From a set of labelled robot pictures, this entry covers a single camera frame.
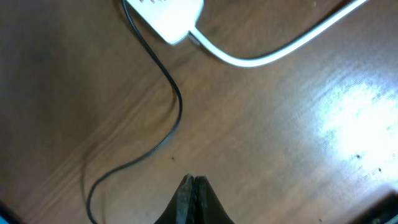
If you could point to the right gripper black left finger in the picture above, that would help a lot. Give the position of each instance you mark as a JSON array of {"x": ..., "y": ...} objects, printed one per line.
[{"x": 180, "y": 208}]

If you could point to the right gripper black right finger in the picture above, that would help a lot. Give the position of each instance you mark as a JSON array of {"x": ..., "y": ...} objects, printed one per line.
[{"x": 208, "y": 208}]

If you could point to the white power strip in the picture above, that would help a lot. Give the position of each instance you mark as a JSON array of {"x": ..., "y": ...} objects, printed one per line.
[{"x": 171, "y": 19}]

